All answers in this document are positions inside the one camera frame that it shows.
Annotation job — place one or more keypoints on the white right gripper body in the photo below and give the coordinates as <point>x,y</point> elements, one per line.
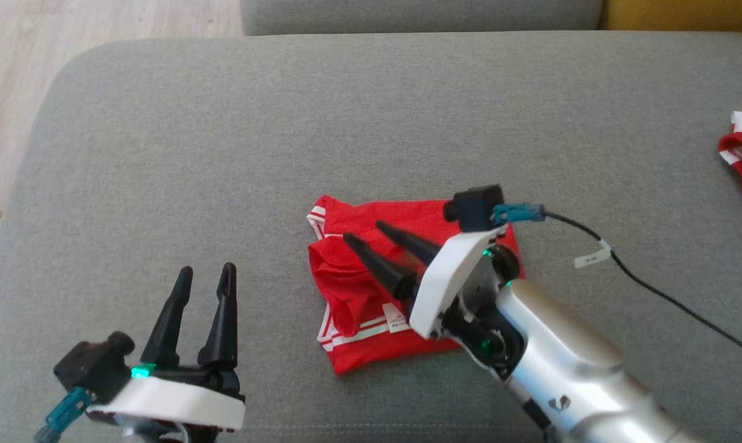
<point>451,277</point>

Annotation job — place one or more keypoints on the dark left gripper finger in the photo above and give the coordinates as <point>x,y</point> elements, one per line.
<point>222,332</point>
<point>168,326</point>

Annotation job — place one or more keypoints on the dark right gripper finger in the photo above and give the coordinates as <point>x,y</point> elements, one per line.
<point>414,246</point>
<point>383,271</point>

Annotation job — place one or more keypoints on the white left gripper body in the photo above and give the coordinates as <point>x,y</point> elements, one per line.
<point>174,400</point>

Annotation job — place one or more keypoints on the red Bulls 23 jersey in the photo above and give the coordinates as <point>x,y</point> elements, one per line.
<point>346,277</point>

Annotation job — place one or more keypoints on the grey sofa seat cushion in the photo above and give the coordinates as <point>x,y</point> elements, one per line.
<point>223,154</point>

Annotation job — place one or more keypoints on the grey sofa back cushion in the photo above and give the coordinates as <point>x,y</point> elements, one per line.
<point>420,15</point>

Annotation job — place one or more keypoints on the yellow sofa cushion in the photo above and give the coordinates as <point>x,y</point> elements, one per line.
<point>685,13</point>

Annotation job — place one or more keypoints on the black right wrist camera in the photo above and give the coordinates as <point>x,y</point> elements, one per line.
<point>475,206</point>

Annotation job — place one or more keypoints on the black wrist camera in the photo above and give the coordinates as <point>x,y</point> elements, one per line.
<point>475,206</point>
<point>91,363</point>

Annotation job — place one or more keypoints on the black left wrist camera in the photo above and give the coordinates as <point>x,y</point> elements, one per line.
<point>91,363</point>

